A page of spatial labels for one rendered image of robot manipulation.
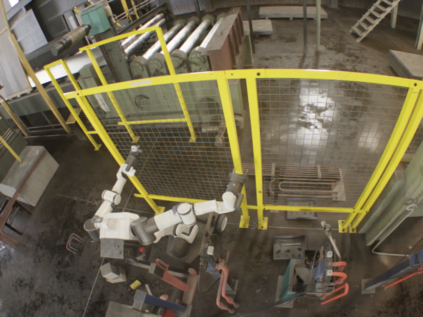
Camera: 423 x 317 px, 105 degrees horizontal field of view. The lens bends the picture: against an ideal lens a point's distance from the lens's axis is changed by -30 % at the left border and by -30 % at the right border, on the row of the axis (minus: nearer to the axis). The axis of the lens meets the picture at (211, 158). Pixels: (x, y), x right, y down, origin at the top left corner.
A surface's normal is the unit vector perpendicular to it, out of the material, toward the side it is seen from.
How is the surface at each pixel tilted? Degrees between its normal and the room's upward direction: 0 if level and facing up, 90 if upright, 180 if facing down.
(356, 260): 0
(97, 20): 90
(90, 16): 90
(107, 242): 20
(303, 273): 0
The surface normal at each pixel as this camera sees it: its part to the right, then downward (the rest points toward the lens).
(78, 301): -0.19, -0.65
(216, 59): -0.21, 0.76
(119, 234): -0.31, -0.36
